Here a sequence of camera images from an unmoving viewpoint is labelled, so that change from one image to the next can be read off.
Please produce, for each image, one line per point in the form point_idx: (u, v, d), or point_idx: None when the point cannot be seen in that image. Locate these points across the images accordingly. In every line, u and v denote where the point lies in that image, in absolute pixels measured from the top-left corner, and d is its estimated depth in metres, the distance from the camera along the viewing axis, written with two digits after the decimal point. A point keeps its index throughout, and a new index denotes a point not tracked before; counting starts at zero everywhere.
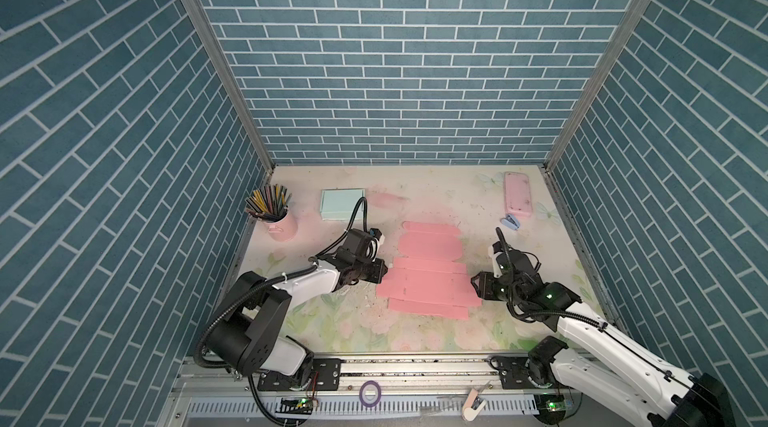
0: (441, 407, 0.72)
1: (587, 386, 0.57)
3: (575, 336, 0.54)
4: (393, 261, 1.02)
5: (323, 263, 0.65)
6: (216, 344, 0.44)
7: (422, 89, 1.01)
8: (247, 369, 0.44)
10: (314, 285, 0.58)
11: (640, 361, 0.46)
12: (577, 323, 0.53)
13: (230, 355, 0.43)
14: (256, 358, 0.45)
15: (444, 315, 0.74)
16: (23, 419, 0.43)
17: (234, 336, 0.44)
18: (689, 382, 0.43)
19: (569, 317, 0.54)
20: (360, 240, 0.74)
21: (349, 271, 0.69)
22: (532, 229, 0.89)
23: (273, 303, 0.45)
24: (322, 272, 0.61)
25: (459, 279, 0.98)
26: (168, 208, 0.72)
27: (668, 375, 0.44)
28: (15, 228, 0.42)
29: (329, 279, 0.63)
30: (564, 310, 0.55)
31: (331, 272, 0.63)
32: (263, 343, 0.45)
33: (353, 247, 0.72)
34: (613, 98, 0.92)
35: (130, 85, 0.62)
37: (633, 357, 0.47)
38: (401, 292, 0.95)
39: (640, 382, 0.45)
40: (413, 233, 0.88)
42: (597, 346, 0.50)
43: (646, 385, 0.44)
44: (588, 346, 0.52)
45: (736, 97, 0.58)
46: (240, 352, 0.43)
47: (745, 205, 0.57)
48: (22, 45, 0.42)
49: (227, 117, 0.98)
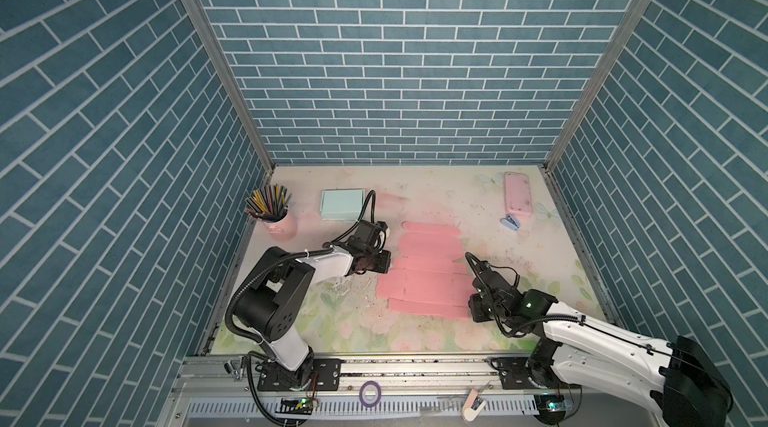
0: (441, 407, 0.72)
1: (588, 378, 0.57)
3: (562, 336, 0.55)
4: (393, 261, 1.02)
5: (338, 247, 0.69)
6: (243, 312, 0.47)
7: (422, 89, 1.01)
8: (272, 336, 0.47)
10: (331, 265, 0.62)
11: (622, 343, 0.48)
12: (560, 324, 0.54)
13: (256, 322, 0.46)
14: (281, 327, 0.49)
15: (444, 315, 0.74)
16: (23, 419, 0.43)
17: (260, 304, 0.47)
18: (669, 350, 0.45)
19: (551, 320, 0.55)
20: (370, 229, 0.78)
21: (360, 257, 0.72)
22: (533, 229, 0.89)
23: (298, 274, 0.49)
24: (338, 253, 0.66)
25: (459, 279, 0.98)
26: (168, 208, 0.72)
27: (650, 349, 0.46)
28: (15, 227, 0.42)
29: (343, 262, 0.66)
30: (545, 315, 0.57)
31: (346, 254, 0.67)
32: (289, 311, 0.49)
33: (364, 236, 0.76)
34: (613, 98, 0.92)
35: (130, 85, 0.62)
37: (613, 340, 0.49)
38: (401, 292, 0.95)
39: (629, 364, 0.47)
40: (413, 233, 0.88)
42: (583, 340, 0.52)
43: (633, 364, 0.46)
44: (575, 342, 0.54)
45: (736, 97, 0.58)
46: (267, 318, 0.46)
47: (745, 205, 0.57)
48: (22, 45, 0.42)
49: (227, 117, 0.98)
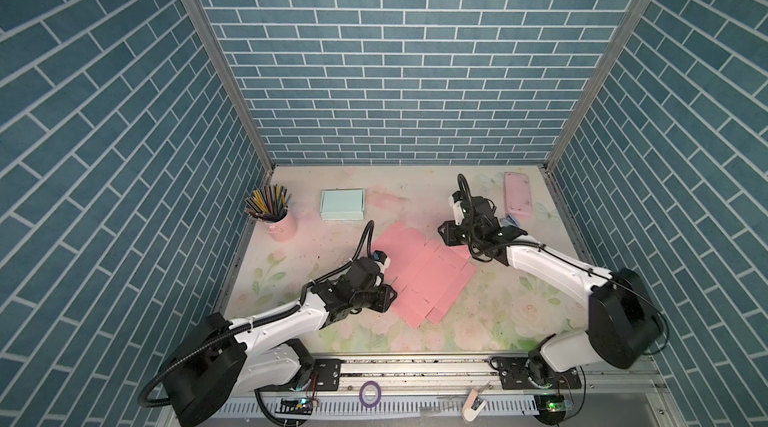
0: (441, 407, 0.72)
1: (559, 350, 0.60)
3: (522, 262, 0.59)
4: (392, 285, 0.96)
5: (313, 298, 0.59)
6: (169, 383, 0.42)
7: (422, 89, 1.01)
8: (184, 421, 0.41)
10: (293, 327, 0.54)
11: (568, 267, 0.51)
12: (521, 248, 0.58)
13: (177, 400, 0.41)
14: (201, 410, 0.42)
15: (456, 293, 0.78)
16: (22, 419, 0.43)
17: (189, 381, 0.42)
18: (608, 276, 0.48)
19: (513, 245, 0.60)
20: (364, 273, 0.67)
21: (342, 308, 0.63)
22: (523, 220, 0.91)
23: (227, 357, 0.42)
24: (300, 315, 0.55)
25: (443, 251, 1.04)
26: (168, 208, 0.72)
27: (590, 272, 0.49)
28: (15, 227, 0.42)
29: (310, 321, 0.57)
30: (511, 240, 0.61)
31: (318, 312, 0.57)
32: (213, 396, 0.43)
33: (356, 281, 0.66)
34: (613, 98, 0.92)
35: (130, 85, 0.62)
37: (563, 263, 0.52)
38: (427, 304, 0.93)
39: (570, 284, 0.49)
40: (394, 250, 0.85)
42: (539, 264, 0.55)
43: (573, 284, 0.49)
44: (534, 269, 0.57)
45: (736, 97, 0.58)
46: (189, 399, 0.41)
47: (745, 205, 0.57)
48: (22, 45, 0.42)
49: (227, 117, 0.98)
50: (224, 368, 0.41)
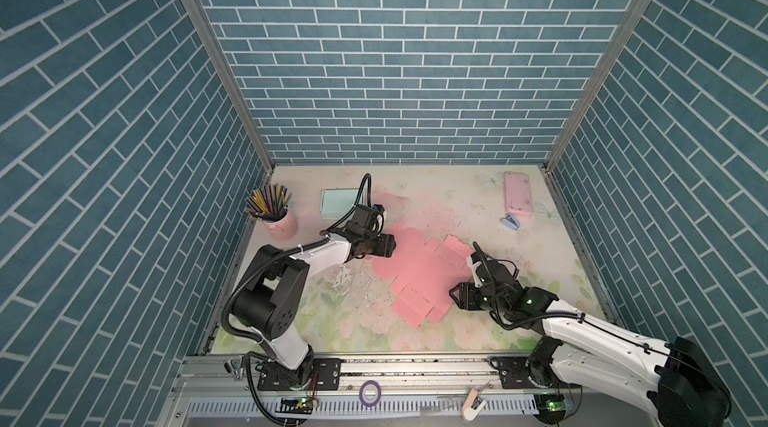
0: (441, 407, 0.72)
1: (587, 378, 0.57)
3: (560, 333, 0.56)
4: (391, 285, 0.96)
5: (333, 235, 0.68)
6: (241, 312, 0.47)
7: (422, 89, 1.01)
8: (272, 334, 0.47)
10: (329, 255, 0.62)
11: (619, 342, 0.48)
12: (559, 320, 0.55)
13: (256, 321, 0.47)
14: (281, 325, 0.49)
15: None
16: (22, 419, 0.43)
17: (259, 304, 0.47)
18: (666, 350, 0.45)
19: (550, 316, 0.56)
20: (367, 213, 0.76)
21: (358, 242, 0.71)
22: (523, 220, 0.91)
23: (293, 271, 0.48)
24: (335, 243, 0.64)
25: (443, 250, 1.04)
26: (168, 208, 0.72)
27: (647, 348, 0.46)
28: (15, 227, 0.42)
29: (341, 249, 0.65)
30: (545, 312, 0.57)
31: (344, 242, 0.66)
32: (287, 308, 0.49)
33: (362, 221, 0.75)
34: (613, 98, 0.92)
35: (130, 85, 0.62)
37: (612, 337, 0.49)
38: (426, 304, 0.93)
39: (626, 363, 0.47)
40: None
42: (584, 339, 0.52)
43: (631, 364, 0.46)
44: (577, 340, 0.53)
45: (737, 97, 0.58)
46: (266, 316, 0.46)
47: (746, 206, 0.56)
48: (22, 45, 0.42)
49: (227, 117, 0.98)
50: (293, 283, 0.48)
